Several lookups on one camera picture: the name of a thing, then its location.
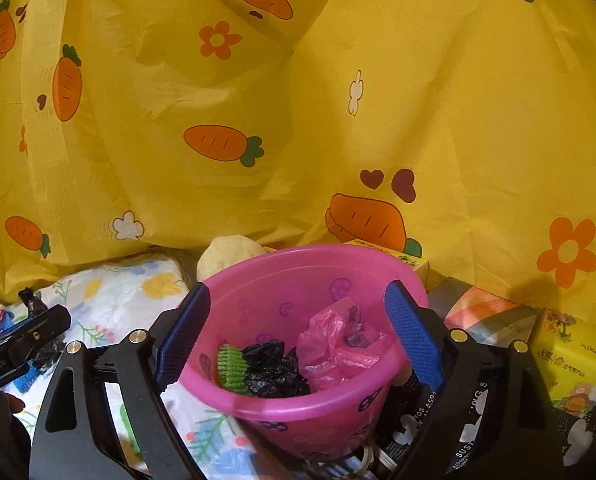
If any yellow carrot print curtain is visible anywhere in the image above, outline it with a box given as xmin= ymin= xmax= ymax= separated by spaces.
xmin=0 ymin=0 xmax=596 ymax=311

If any black box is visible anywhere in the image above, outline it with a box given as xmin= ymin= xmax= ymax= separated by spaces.
xmin=553 ymin=390 xmax=596 ymax=480
xmin=378 ymin=360 xmax=501 ymax=480

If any cream plush ball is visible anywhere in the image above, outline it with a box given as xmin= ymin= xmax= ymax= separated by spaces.
xmin=198 ymin=235 xmax=273 ymax=282

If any striped tissue pack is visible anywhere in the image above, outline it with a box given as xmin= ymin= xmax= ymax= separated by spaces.
xmin=443 ymin=277 xmax=544 ymax=346

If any person's left hand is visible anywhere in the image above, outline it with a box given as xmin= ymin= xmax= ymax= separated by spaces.
xmin=0 ymin=392 xmax=31 ymax=480

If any floral plastic tablecloth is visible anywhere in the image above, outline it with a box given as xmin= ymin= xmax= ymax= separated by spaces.
xmin=0 ymin=255 xmax=259 ymax=480

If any pink plastic bag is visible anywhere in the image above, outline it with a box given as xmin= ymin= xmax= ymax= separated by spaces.
xmin=296 ymin=297 xmax=393 ymax=393

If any yellow tissue pack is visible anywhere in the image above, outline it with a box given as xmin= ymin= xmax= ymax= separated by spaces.
xmin=533 ymin=307 xmax=596 ymax=416

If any yellow green box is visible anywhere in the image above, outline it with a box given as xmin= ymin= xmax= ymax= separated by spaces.
xmin=340 ymin=239 xmax=429 ymax=287

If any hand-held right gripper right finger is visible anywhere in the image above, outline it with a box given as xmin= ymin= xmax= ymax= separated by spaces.
xmin=384 ymin=280 xmax=566 ymax=480

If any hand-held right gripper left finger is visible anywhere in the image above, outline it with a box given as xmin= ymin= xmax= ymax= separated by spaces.
xmin=29 ymin=281 xmax=213 ymax=480

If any pink plastic bucket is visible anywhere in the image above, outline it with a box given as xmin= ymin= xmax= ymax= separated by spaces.
xmin=178 ymin=244 xmax=431 ymax=461

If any green foam net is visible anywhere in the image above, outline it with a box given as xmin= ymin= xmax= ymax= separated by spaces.
xmin=217 ymin=342 xmax=249 ymax=391

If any black plastic bag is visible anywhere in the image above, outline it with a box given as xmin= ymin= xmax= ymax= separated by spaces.
xmin=242 ymin=340 xmax=311 ymax=398

